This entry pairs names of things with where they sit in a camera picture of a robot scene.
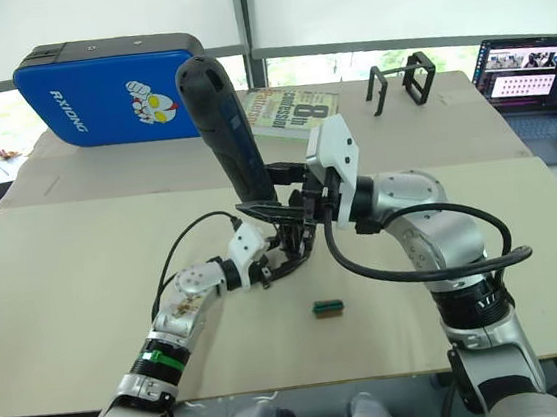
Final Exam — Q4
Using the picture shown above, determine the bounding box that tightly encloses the black wire frame stand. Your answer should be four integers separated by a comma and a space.
361, 49, 442, 118

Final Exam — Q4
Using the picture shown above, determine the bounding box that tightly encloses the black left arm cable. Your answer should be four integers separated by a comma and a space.
138, 209, 252, 325

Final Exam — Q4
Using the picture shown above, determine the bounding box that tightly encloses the green paperback book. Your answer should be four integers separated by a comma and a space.
239, 79, 346, 148

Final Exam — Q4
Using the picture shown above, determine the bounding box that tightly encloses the black electric screwdriver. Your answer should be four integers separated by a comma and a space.
173, 47, 280, 217

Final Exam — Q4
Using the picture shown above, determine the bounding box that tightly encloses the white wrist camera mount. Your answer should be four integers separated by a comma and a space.
301, 112, 368, 231
223, 219, 272, 293

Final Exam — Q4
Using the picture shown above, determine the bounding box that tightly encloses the open dark laptop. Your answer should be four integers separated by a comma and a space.
466, 30, 557, 176

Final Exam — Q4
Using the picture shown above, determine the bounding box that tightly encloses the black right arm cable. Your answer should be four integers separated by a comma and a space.
319, 169, 539, 309

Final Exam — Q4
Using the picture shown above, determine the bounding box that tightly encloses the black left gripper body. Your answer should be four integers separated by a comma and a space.
245, 247, 282, 292

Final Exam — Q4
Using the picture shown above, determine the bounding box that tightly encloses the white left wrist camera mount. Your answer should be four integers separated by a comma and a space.
223, 219, 272, 293

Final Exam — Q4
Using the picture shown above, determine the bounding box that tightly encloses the blue padded case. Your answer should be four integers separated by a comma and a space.
8, 25, 216, 158

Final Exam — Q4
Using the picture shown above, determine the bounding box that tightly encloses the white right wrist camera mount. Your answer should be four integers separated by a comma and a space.
301, 112, 368, 231

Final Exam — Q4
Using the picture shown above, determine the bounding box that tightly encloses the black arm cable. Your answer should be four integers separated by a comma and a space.
319, 169, 539, 309
138, 209, 252, 325

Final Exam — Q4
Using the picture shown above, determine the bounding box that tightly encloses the black gripper body workpiece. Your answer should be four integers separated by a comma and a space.
272, 214, 319, 265

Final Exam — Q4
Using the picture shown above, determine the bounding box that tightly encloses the small green screw holder block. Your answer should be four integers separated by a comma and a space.
311, 297, 346, 320

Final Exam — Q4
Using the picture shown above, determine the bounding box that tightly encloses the red handled hand tool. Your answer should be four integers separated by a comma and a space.
0, 146, 24, 177

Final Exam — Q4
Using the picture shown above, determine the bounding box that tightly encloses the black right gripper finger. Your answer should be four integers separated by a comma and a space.
264, 156, 314, 190
234, 194, 311, 233

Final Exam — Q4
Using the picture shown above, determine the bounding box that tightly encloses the beige cardboard sheet with flaps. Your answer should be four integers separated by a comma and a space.
0, 59, 533, 219

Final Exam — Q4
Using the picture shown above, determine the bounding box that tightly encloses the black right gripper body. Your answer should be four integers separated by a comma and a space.
284, 159, 346, 229

